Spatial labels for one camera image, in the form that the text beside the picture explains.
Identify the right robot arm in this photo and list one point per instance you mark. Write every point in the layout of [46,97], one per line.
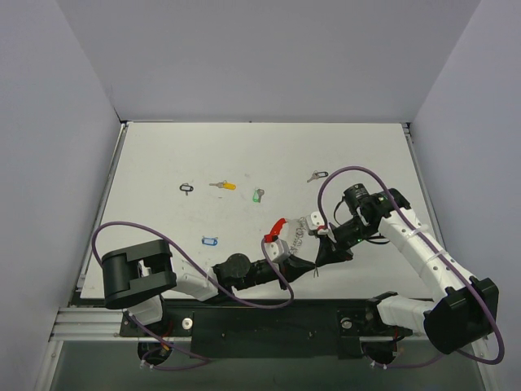
[461,307]

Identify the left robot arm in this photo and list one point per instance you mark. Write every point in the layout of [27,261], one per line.
[136,276]

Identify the key with yellow tag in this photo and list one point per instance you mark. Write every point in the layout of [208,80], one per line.
[224,185]

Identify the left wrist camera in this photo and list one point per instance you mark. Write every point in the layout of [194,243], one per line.
[276,251]

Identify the key with black outlined tag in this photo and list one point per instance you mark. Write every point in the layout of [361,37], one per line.
[186,188]

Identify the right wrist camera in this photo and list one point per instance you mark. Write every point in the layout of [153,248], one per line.
[316,225]

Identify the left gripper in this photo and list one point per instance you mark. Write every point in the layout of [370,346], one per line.
[281,270]

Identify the aluminium front rail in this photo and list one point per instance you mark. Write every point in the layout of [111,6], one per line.
[81,322]

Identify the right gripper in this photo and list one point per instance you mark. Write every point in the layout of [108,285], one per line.
[331,240]

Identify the key with clear black tag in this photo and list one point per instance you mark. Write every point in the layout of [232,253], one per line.
[317,175]

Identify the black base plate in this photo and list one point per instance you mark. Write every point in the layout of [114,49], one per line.
[342,347]

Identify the key with green tag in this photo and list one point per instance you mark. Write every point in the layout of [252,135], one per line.
[257,195]

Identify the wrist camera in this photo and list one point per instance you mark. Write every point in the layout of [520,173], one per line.
[316,225]
[276,251]

